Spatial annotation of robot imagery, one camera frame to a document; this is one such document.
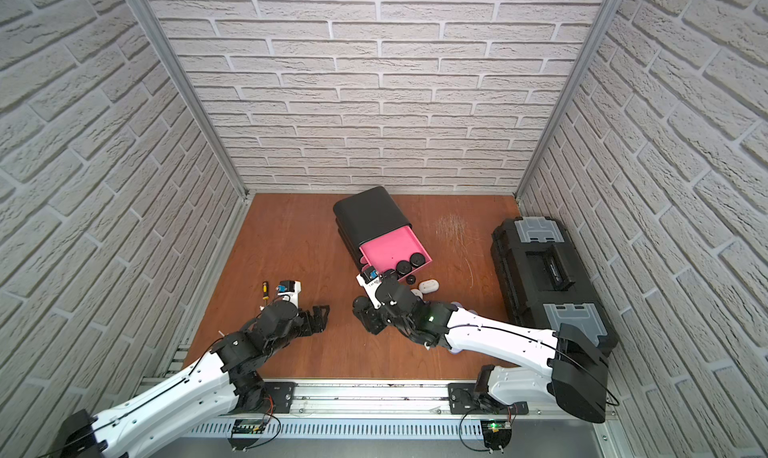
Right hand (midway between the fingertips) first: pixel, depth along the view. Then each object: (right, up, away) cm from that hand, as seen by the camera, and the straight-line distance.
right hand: (365, 306), depth 76 cm
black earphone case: (+7, +9, -9) cm, 14 cm away
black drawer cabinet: (-1, +23, +17) cm, 29 cm away
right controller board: (+32, -30, -5) cm, 44 cm away
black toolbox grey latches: (+49, +6, +4) cm, 49 cm away
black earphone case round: (+14, +11, +12) cm, 21 cm away
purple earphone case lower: (+25, -14, +5) cm, 29 cm away
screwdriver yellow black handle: (-34, 0, +16) cm, 37 cm away
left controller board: (-29, -30, -4) cm, 42 cm away
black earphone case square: (+10, +9, +8) cm, 16 cm away
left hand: (-13, -2, +6) cm, 14 cm away
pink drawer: (+5, +13, +12) cm, 18 cm away
